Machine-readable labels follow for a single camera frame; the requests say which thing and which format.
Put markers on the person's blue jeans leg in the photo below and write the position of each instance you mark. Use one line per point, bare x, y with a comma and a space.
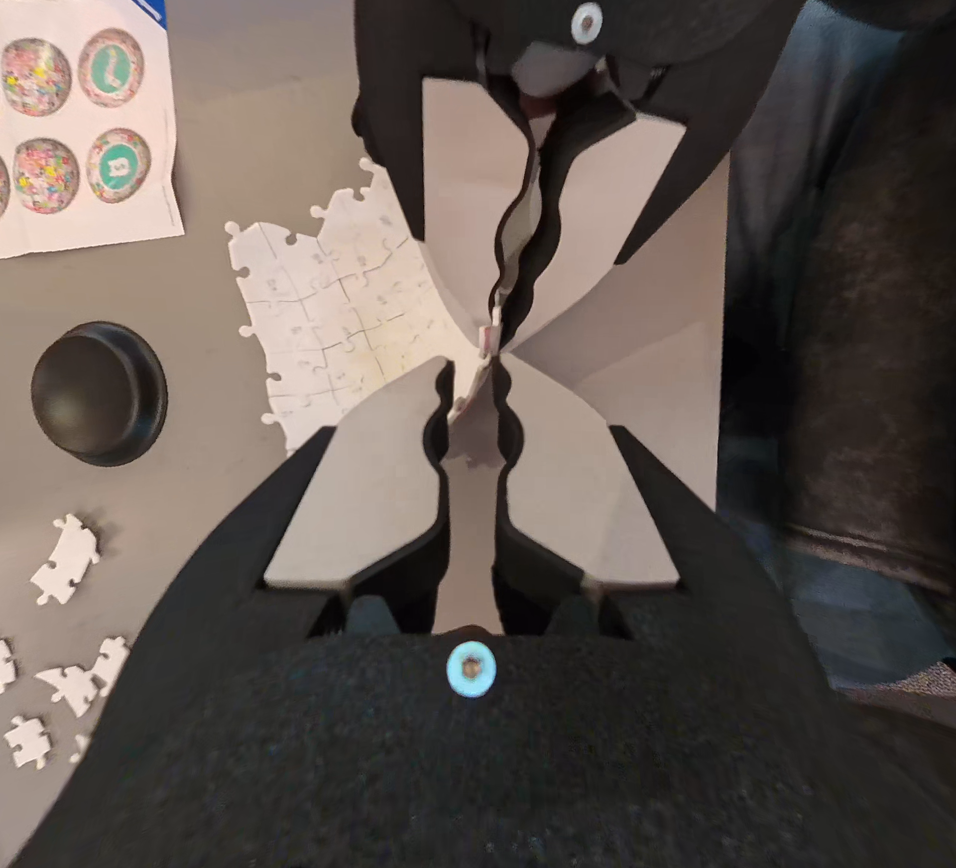
769, 136

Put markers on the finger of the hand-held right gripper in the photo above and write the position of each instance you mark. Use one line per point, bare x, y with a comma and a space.
612, 210
463, 173

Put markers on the black round ball stand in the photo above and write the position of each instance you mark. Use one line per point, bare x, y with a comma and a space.
97, 394

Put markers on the printed puzzle instruction sheet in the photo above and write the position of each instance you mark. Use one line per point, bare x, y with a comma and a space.
89, 225

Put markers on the white jigsaw puzzle piece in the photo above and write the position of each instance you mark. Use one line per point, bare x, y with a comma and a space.
489, 334

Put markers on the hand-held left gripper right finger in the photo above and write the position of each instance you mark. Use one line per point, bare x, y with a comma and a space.
590, 502

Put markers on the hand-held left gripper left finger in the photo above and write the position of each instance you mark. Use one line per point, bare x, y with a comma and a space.
358, 502

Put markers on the scatter of white puzzle pieces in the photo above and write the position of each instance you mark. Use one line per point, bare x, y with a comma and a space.
67, 562

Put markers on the partly built puzzle ball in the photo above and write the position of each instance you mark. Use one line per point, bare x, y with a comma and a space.
336, 308

